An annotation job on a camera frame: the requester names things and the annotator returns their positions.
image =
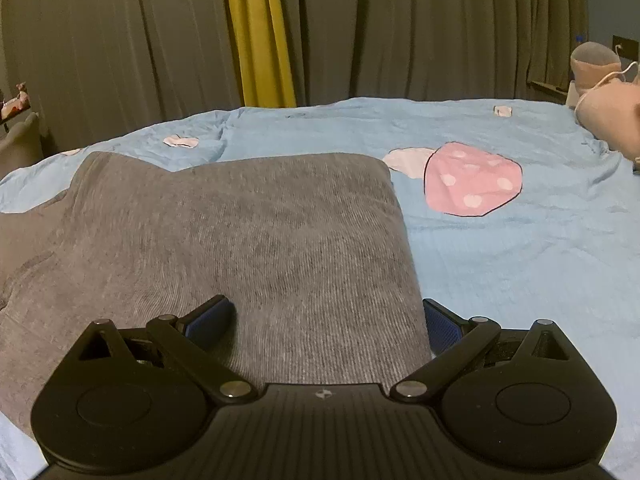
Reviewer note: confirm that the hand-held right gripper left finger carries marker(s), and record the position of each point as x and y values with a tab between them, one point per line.
211	321

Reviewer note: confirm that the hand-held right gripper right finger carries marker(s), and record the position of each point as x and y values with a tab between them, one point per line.
443	328

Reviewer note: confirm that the grey pants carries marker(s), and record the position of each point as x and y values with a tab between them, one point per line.
240	250

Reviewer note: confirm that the blue printed bed sheet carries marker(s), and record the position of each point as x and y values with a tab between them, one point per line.
500	270

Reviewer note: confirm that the grey cushion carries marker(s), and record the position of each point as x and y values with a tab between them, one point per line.
17	147

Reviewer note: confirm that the dark wooden shelf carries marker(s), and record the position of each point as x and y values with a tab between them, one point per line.
549	86

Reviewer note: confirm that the pink plush toy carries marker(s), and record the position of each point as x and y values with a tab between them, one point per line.
607	105

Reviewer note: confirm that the grey curtain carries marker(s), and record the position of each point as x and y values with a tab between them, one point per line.
425	30
125	45

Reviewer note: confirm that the yellow curtain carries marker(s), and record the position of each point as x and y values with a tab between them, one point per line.
265	35

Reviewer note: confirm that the small pink toy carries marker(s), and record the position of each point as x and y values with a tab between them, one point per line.
15	102

